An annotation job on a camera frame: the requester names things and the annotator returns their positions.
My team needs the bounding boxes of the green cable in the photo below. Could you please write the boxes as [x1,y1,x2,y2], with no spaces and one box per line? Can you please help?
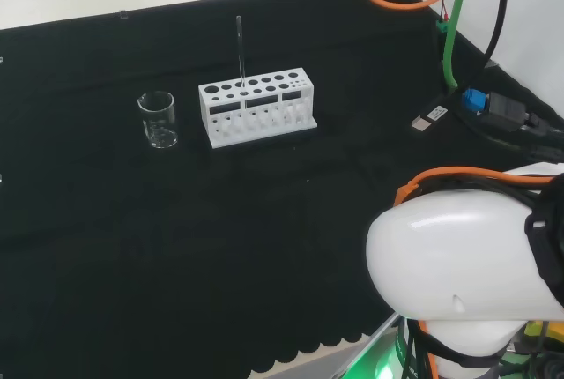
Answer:
[442,0,475,90]

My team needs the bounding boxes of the black cable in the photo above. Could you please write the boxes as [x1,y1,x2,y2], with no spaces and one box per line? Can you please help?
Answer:
[481,0,512,72]

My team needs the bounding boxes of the blue plug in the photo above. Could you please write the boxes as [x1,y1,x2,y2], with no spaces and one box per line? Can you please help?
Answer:
[461,87,491,118]

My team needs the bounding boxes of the black plug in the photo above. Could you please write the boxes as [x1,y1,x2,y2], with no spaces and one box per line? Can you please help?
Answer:
[478,92,541,134]

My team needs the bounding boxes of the black cloth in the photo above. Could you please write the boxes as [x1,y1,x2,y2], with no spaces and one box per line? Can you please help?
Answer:
[0,0,564,379]

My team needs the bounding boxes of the clear glass beaker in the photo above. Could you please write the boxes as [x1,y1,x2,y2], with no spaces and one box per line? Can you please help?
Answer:
[137,91,179,150]

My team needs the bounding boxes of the silver and black dongle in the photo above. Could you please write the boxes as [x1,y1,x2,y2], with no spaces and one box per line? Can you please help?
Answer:
[411,103,447,134]

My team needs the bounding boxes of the clear glass rod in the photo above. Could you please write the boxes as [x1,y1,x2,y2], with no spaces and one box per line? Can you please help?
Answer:
[235,15,247,90]

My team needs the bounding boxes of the white test tube rack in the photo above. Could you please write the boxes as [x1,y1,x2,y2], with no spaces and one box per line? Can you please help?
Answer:
[197,67,319,150]

